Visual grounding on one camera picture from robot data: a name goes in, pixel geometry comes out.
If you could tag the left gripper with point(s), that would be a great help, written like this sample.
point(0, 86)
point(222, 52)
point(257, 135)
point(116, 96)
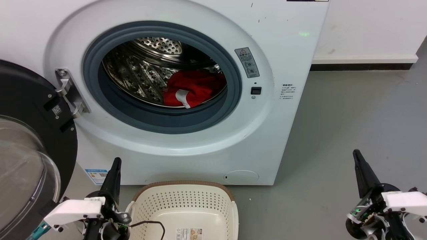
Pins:
point(106, 220)

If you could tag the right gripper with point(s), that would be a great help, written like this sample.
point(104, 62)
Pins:
point(370, 216)

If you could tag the cream perforated laundry basket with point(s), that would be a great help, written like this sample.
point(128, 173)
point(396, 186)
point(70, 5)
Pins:
point(186, 206)

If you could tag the printed product label sticker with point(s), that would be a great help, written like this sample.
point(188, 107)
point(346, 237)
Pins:
point(189, 234)

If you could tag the stainless steel washing machine drum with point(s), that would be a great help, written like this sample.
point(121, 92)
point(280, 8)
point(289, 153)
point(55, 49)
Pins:
point(133, 73)

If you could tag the black round washer door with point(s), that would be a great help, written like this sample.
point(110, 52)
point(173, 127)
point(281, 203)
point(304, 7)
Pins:
point(23, 100)

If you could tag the blue energy label sticker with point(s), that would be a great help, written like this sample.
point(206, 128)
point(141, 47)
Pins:
point(95, 176)

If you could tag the silver metal door hinge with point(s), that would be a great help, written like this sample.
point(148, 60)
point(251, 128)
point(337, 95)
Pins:
point(69, 91)

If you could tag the white and black baseboard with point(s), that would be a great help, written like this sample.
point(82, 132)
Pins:
point(363, 63)

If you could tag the small printed text sticker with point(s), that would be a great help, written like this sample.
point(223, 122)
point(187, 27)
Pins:
point(287, 92)

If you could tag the round white filter cover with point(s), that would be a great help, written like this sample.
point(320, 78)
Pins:
point(241, 177)

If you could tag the red garment with grey patch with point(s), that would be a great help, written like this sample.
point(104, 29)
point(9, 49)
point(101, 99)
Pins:
point(196, 87)

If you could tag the black door latch socket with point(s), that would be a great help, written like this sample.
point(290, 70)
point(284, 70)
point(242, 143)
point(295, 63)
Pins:
point(256, 90)

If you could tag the grey rubber door gasket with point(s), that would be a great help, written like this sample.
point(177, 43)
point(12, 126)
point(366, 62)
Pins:
point(233, 96)

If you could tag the white front-load washing machine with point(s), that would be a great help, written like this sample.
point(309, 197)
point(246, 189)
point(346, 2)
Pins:
point(287, 40)

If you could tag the grey warning sticker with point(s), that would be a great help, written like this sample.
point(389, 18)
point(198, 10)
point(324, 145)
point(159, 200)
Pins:
point(247, 62)

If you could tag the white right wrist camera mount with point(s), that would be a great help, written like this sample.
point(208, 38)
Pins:
point(405, 201)

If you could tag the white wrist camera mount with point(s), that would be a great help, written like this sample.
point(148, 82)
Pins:
point(405, 201)
point(73, 210)

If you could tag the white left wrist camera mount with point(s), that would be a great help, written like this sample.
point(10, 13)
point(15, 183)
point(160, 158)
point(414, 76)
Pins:
point(73, 210)

